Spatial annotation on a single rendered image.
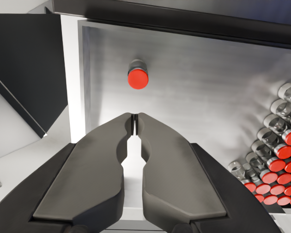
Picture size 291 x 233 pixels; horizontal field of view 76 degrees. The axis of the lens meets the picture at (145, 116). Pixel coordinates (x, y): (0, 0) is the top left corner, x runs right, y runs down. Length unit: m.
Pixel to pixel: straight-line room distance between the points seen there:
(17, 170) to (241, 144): 1.65
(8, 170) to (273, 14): 1.79
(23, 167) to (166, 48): 1.61
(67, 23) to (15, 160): 1.54
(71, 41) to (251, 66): 0.21
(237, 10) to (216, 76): 0.07
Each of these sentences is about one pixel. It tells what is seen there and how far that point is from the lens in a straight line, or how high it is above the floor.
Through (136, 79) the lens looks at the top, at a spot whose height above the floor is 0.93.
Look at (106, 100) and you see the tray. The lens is 0.25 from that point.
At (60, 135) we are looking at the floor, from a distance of 1.44.
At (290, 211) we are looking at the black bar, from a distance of 0.47.
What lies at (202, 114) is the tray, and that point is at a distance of 0.27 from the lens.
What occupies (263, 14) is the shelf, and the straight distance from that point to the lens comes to 0.27.
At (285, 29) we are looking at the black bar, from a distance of 0.26.
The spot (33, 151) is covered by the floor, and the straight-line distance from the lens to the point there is 1.61.
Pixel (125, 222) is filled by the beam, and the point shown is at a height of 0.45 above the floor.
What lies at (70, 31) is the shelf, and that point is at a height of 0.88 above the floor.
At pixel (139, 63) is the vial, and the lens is 0.21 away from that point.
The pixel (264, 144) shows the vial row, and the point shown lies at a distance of 0.33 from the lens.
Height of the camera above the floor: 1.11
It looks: 61 degrees down
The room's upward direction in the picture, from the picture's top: 175 degrees clockwise
